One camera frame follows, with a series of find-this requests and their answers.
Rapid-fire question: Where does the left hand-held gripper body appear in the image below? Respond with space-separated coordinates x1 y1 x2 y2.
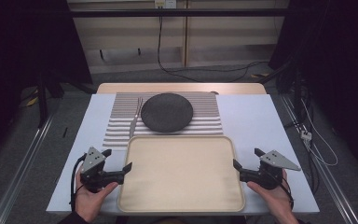
79 147 126 194

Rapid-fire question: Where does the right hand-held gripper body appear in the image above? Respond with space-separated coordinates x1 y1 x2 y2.
239 149 302 190

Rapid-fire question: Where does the person's right hand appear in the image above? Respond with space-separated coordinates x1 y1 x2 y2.
246 169 300 224

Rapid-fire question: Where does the person's left hand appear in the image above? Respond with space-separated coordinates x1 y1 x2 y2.
74 171 119 223

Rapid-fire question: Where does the striped grey white placemat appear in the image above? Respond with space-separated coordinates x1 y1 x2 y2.
102 91 225 148

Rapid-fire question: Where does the silver metal fork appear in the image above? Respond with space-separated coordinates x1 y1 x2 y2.
128 96 145 140

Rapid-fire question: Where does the beige rectangular tray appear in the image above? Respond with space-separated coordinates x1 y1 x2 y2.
117 134 247 214

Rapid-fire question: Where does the dark grey round plate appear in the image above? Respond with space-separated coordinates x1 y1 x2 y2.
140 92 195 133

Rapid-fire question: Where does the black metal stand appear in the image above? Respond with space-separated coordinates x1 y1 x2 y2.
36 73 50 129

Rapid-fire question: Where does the dark curtain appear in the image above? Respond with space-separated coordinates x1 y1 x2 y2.
268 0 358 180
0 0 93 166

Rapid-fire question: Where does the black horizontal metal bar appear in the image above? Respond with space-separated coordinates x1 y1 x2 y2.
69 7 292 19

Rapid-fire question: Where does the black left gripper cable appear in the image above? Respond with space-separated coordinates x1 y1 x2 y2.
69 152 88 213

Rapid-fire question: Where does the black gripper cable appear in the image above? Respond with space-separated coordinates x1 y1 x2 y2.
278 177 296 210
69 152 88 213

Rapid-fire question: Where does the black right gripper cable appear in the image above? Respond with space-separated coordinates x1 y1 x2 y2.
278 177 296 210

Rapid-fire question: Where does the metal floor rail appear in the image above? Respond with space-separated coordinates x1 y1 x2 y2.
279 94 358 224
0 113 59 224

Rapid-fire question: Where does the white cable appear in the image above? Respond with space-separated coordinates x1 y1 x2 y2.
300 98 339 167

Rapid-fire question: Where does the long black floor cable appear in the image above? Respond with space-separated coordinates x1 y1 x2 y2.
157 15 269 84

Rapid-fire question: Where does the white wall socket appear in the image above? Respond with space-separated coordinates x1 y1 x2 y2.
154 0 178 9

